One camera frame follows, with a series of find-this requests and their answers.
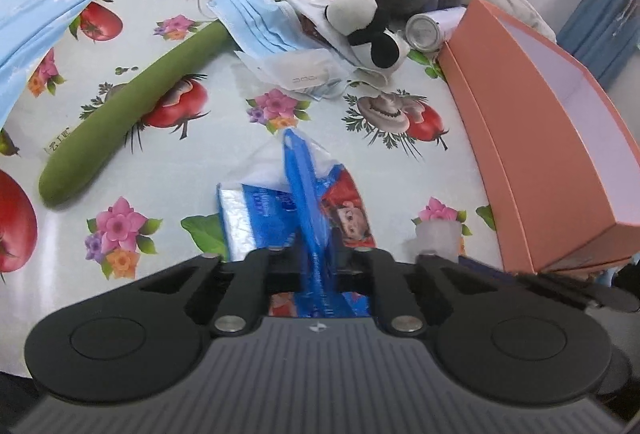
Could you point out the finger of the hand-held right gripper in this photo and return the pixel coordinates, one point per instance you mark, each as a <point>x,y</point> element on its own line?
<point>575,291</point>

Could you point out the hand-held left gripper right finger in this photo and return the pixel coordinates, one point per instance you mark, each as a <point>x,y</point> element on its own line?
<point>352,269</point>

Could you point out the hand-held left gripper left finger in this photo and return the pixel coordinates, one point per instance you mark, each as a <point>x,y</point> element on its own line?
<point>282,269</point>

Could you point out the blue tissue packet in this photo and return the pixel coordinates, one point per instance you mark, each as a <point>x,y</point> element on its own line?
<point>300,214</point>

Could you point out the pink cardboard box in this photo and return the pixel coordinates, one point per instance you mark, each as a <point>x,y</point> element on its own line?
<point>500,113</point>

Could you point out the blue face mask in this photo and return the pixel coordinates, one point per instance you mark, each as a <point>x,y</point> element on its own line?
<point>255,21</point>

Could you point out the pink box lid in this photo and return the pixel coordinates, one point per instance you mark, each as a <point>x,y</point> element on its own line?
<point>590,264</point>

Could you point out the small translucent cup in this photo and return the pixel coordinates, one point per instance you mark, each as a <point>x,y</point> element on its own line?
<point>437,236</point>

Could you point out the fruit printed mat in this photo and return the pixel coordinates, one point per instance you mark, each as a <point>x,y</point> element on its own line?
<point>225,138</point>

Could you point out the white plastic wrapper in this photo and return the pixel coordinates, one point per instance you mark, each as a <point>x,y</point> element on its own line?
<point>295,68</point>

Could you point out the green plush stick grey head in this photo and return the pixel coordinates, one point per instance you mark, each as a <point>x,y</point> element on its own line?
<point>125,108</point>

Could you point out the white cylindrical can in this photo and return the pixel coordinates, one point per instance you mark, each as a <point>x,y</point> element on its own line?
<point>425,31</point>

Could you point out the blue curtain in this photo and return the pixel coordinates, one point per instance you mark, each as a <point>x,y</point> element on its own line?
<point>610,13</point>

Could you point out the light blue bed sheet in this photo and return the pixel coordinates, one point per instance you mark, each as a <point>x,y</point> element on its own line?
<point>40,13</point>

